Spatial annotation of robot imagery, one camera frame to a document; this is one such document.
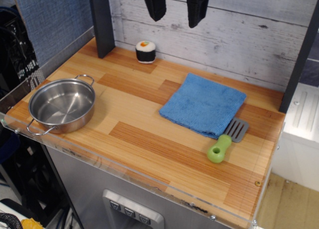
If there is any plush sushi roll toy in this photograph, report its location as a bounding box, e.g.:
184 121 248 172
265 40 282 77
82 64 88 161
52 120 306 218
135 40 156 64

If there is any dark grey right post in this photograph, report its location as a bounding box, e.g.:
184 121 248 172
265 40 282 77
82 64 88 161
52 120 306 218
279 0 319 114

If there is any stainless steel pot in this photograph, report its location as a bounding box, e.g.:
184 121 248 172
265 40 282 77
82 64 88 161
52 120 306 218
26 75 96 136

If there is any black perforated crate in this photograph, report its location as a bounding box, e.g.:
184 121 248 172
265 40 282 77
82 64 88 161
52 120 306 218
0 6 44 95

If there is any dark grey post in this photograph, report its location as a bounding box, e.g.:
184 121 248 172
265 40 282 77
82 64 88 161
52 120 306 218
279 0 319 114
90 0 115 59

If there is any yellow black object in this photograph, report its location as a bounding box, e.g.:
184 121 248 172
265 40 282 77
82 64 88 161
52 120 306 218
21 218 44 229

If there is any clear acrylic table guard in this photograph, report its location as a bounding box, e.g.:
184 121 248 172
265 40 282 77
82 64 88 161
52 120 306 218
0 32 286 227

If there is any grey spatula green handle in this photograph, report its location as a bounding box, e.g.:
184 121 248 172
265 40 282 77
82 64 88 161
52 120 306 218
207 117 249 164

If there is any silver dispenser button panel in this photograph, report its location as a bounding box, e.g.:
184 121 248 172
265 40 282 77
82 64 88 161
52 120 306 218
103 189 165 229

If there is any dark grey left post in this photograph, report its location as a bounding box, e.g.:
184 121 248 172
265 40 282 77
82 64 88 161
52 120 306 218
90 0 115 59

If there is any white appliance top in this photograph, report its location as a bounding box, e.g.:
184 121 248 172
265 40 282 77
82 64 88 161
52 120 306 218
284 83 319 143

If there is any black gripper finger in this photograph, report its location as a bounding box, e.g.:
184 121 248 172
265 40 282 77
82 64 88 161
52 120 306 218
186 0 209 28
144 0 166 21

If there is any blue cloth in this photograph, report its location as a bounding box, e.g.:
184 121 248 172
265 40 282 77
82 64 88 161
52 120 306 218
159 73 247 139

